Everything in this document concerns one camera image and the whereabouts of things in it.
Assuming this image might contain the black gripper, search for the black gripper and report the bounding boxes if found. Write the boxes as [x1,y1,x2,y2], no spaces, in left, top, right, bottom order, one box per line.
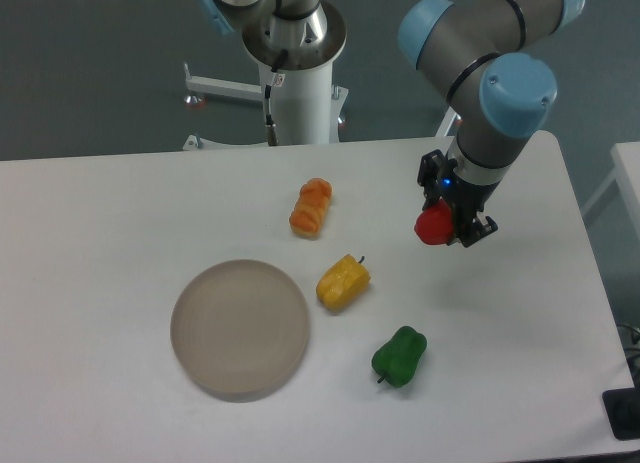
[417,149,498,248]

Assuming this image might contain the red bell pepper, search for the red bell pepper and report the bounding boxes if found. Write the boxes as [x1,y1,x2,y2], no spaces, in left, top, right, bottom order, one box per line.
[414,200,454,246]

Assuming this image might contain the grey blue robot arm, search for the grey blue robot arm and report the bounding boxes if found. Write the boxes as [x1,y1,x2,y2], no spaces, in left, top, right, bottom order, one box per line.
[200,0,585,246]

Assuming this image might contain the orange bell pepper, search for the orange bell pepper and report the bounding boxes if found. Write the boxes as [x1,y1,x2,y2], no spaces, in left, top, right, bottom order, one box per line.
[289,178,333,239]

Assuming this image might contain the yellow bell pepper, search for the yellow bell pepper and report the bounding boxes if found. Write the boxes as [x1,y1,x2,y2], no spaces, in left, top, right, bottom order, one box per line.
[316,254,371,312]

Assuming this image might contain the green bell pepper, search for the green bell pepper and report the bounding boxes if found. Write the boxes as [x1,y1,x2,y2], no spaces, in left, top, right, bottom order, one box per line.
[371,326,428,388]

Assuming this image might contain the white side table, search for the white side table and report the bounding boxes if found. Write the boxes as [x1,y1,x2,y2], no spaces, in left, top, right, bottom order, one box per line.
[580,142,639,224]

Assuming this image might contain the beige round plate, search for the beige round plate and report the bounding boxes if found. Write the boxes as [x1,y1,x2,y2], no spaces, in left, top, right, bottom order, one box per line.
[170,259,310,402]

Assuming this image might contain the black box at edge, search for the black box at edge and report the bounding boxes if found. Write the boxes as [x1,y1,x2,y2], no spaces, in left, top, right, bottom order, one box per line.
[602,388,640,441]

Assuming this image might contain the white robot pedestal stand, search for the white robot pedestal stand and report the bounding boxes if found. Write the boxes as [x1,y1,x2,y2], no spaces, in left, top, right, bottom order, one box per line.
[180,0,350,152]

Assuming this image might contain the black cable on pedestal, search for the black cable on pedestal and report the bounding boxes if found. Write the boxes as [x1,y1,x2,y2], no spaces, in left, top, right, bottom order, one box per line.
[263,48,289,147]

